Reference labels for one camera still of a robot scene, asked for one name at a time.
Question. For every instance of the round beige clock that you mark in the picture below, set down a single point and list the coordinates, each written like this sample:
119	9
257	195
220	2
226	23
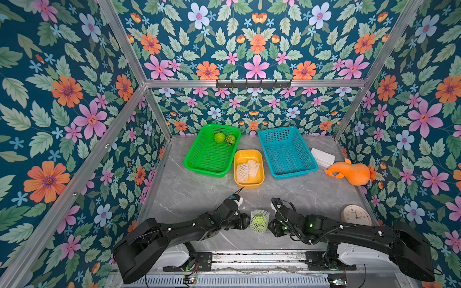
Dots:
356	215

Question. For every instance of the black wall hook rack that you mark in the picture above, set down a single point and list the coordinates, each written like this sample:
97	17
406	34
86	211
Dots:
244	84

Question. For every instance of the light green custard apple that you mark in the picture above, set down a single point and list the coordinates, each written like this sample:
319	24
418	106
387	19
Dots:
219	138

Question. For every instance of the white rectangular box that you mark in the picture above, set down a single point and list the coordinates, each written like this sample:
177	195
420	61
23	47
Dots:
323	159

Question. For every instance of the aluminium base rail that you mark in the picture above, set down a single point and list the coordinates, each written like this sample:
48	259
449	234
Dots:
271	269

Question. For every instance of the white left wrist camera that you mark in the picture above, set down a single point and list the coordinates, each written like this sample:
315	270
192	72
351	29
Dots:
237	199

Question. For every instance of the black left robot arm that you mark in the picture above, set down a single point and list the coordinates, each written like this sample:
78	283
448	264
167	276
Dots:
137	252

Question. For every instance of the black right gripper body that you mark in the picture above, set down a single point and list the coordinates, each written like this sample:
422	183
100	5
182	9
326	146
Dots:
275	223

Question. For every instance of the dark speckled custard apple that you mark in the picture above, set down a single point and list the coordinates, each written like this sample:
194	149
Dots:
230	140

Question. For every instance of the orange toy duck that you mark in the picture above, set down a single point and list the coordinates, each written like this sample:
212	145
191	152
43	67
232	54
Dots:
356	174

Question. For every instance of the white foam net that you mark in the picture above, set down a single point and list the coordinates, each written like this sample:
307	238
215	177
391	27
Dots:
242	173
265	213
253	168

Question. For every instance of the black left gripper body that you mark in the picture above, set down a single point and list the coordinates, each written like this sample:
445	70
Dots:
235	222

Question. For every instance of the yellow plastic tub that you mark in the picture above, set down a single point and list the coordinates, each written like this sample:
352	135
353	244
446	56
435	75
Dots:
243	156

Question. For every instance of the teal plastic basket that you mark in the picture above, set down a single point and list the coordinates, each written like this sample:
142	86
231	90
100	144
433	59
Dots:
287	153

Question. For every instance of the green plastic basket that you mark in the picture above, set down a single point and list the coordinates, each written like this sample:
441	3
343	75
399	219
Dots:
210	158

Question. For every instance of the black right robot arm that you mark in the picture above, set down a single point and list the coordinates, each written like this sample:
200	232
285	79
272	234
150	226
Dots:
403	245

